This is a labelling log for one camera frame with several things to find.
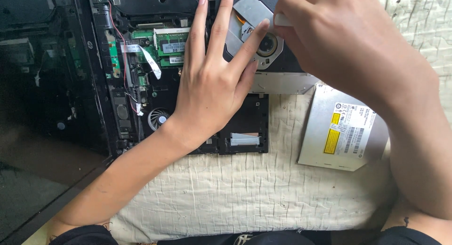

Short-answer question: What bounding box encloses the person's right hand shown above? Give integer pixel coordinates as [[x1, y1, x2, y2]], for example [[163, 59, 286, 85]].
[[273, 0, 434, 108]]

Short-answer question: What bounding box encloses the person's left hand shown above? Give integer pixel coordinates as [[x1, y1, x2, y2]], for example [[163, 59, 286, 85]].
[[161, 0, 270, 152]]

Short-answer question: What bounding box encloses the white plastic pry tool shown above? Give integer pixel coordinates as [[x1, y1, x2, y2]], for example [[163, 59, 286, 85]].
[[274, 14, 294, 27]]

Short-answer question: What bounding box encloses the black optical drive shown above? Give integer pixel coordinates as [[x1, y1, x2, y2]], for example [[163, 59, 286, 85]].
[[208, 0, 320, 95]]

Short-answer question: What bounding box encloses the large green memory module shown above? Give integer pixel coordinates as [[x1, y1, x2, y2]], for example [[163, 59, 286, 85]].
[[154, 28, 191, 57]]

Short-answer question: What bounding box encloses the small green memory module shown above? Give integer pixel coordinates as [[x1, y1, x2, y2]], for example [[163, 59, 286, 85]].
[[160, 55, 185, 68]]

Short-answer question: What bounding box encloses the silver labelled drive cover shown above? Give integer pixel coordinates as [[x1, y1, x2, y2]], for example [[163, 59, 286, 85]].
[[298, 83, 391, 172]]

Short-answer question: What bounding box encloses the black disassembled laptop base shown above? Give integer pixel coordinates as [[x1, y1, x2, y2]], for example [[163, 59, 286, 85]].
[[72, 0, 320, 157]]

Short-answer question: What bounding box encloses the round laptop cooling fan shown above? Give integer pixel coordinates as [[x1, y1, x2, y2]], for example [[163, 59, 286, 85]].
[[148, 108, 172, 131]]

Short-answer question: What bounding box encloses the narrow green circuit board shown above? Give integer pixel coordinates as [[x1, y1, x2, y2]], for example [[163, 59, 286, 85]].
[[105, 30, 121, 78]]

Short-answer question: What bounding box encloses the cream quilted cloth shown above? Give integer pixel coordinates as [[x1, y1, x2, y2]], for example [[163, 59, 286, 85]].
[[21, 0, 452, 245]]

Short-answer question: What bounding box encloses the black laptop speaker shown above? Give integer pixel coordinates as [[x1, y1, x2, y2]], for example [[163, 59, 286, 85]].
[[110, 89, 137, 140]]

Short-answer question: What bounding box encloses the person's black clothing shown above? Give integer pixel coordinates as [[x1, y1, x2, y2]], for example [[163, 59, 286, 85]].
[[49, 224, 442, 245]]

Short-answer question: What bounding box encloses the black laptop screen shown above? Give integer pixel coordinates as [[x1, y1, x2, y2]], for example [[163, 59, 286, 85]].
[[0, 0, 117, 245]]

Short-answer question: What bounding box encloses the person's right leg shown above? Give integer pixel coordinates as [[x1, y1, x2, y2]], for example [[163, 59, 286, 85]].
[[381, 199, 452, 245]]

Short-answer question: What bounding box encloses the silver metal bracket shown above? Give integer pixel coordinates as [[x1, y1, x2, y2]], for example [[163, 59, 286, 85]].
[[230, 133, 261, 146]]

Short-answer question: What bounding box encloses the white flat ribbon cable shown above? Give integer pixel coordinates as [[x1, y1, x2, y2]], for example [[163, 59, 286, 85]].
[[121, 44, 162, 80]]

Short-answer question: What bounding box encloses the thin red wire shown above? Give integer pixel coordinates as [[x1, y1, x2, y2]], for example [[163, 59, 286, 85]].
[[109, 1, 142, 113]]

